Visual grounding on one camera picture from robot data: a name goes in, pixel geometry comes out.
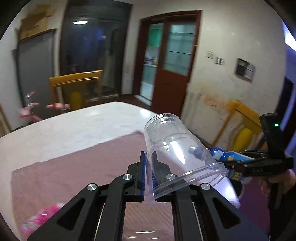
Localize blue label plastic bottle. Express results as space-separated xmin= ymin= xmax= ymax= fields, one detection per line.
xmin=188 ymin=146 xmax=255 ymax=183

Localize right hand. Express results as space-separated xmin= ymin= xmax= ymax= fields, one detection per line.
xmin=259 ymin=169 xmax=295 ymax=198

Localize clear plastic cup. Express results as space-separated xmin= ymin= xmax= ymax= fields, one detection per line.
xmin=144 ymin=113 xmax=228 ymax=201

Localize wooden chair at right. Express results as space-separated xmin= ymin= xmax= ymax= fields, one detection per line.
xmin=211 ymin=100 xmax=263 ymax=152

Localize wooden chair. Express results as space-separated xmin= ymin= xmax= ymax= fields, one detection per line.
xmin=211 ymin=100 xmax=263 ymax=152
xmin=49 ymin=70 xmax=103 ymax=113

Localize wooden chair far side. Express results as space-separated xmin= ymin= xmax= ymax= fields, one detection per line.
xmin=49 ymin=70 xmax=103 ymax=113

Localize red striped table cloth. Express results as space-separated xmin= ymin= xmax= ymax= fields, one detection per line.
xmin=11 ymin=132 xmax=174 ymax=240

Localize dark red wooden door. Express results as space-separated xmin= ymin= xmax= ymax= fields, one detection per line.
xmin=132 ymin=10 xmax=202 ymax=116

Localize pink child bicycle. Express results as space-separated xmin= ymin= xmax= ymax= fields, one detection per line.
xmin=18 ymin=90 xmax=71 ymax=123

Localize pink small bottle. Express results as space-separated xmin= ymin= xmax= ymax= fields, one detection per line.
xmin=22 ymin=203 xmax=65 ymax=239

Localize dark glass sliding door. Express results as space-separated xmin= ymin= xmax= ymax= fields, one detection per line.
xmin=59 ymin=1 xmax=132 ymax=97

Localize grey refrigerator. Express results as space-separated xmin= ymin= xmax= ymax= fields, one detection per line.
xmin=16 ymin=29 xmax=56 ymax=119

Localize Galanz cardboard box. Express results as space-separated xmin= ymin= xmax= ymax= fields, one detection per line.
xmin=19 ymin=4 xmax=56 ymax=40

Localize wall intercom panel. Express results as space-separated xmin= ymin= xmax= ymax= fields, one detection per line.
xmin=234 ymin=58 xmax=256 ymax=82

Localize wall switch panel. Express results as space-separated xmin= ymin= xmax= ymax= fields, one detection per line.
xmin=206 ymin=51 xmax=225 ymax=65

